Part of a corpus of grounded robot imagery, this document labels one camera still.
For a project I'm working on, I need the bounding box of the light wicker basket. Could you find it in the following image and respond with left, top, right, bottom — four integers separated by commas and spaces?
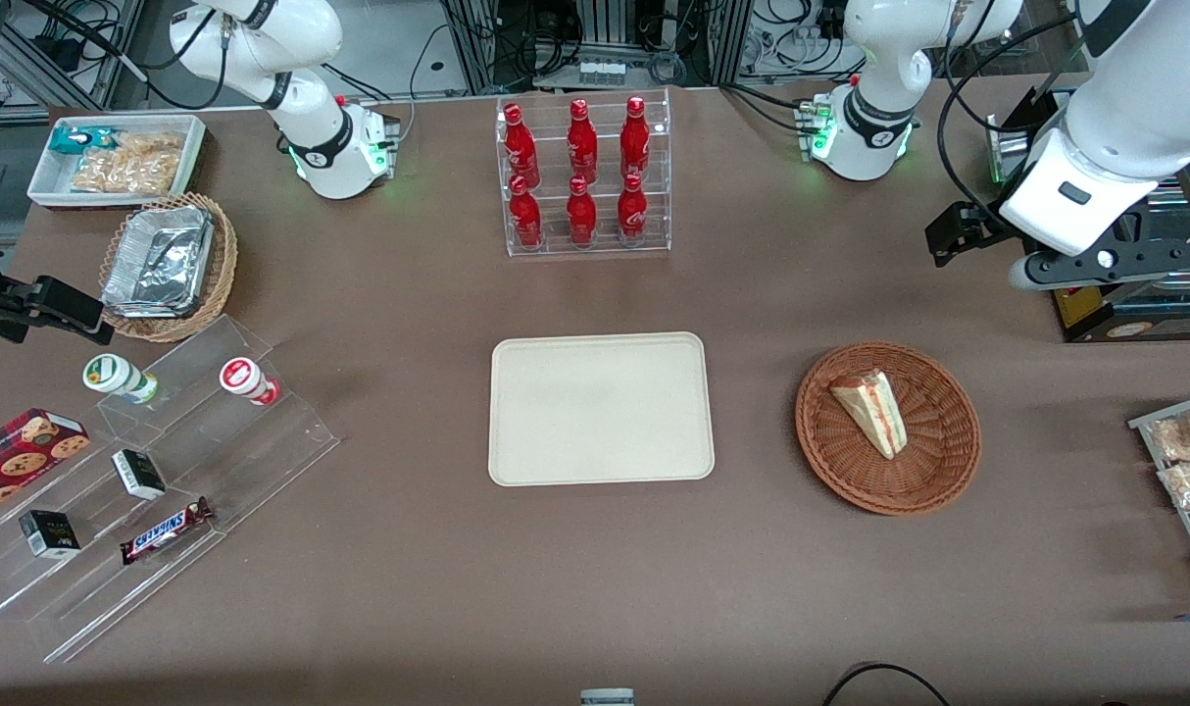
98, 192, 239, 343

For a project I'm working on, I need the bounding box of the teal snack packet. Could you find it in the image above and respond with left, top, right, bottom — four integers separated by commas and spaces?
48, 126, 123, 157

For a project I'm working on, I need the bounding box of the red cookie box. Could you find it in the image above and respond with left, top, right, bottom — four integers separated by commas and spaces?
0, 408, 92, 523

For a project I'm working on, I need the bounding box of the Snickers chocolate bar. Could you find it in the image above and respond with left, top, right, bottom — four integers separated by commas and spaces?
119, 496, 215, 567

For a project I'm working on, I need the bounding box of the aluminium foil container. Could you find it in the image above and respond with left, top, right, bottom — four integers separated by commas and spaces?
101, 204, 215, 319

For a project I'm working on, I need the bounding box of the green capped yogurt bottle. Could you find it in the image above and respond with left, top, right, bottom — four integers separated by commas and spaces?
82, 353, 161, 406

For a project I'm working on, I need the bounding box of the black cable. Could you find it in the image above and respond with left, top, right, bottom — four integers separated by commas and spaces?
820, 663, 952, 706

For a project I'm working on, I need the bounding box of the beige rectangular tray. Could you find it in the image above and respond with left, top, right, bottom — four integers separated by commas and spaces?
488, 332, 716, 487

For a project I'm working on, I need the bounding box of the clear acrylic bottle rack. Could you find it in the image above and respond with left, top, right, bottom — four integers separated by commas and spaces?
496, 87, 672, 259

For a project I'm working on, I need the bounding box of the clear bag of crackers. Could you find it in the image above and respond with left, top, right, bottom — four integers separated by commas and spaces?
70, 131, 186, 195

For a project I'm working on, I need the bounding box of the black food warmer case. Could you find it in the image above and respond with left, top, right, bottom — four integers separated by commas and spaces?
987, 86, 1190, 344

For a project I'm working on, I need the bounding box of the white rectangular snack bin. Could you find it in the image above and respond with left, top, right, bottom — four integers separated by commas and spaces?
26, 114, 209, 212

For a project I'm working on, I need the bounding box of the tray of snack bags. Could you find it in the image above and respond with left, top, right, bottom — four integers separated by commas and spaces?
1128, 389, 1190, 600

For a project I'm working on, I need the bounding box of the clear acrylic stepped stand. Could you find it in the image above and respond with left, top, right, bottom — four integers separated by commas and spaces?
0, 314, 342, 665

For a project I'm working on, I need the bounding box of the triangular sandwich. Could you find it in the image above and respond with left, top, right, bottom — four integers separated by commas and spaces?
829, 369, 909, 461

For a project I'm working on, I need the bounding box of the red capped yogurt bottle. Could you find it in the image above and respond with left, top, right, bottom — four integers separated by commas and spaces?
219, 357, 283, 408

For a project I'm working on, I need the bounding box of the brown round wicker basket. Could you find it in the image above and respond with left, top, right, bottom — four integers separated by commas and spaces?
795, 340, 982, 517

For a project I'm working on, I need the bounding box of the red cola bottle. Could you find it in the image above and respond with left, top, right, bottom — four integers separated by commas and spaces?
617, 174, 649, 242
620, 96, 652, 180
567, 98, 600, 183
566, 176, 598, 247
502, 103, 541, 187
509, 175, 544, 249

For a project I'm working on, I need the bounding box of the small black carton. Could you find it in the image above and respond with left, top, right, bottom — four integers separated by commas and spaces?
111, 448, 168, 502
19, 509, 82, 561

